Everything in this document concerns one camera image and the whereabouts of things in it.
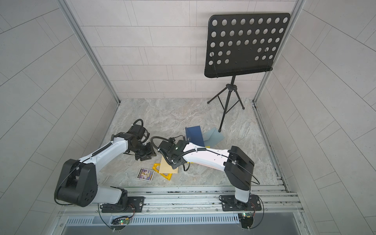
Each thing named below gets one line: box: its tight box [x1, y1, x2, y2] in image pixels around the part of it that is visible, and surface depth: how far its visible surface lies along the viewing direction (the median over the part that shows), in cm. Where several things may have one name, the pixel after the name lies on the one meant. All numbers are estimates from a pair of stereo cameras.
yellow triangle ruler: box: [152, 163, 173, 181], surface depth 82 cm
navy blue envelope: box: [185, 125, 205, 147], surface depth 99 cm
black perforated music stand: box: [204, 12, 291, 132], surface depth 68 cm
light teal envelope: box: [202, 127, 225, 148], surface depth 98 cm
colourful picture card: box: [136, 167, 156, 182], surface depth 80 cm
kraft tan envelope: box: [159, 155, 179, 174], surface depth 82 cm
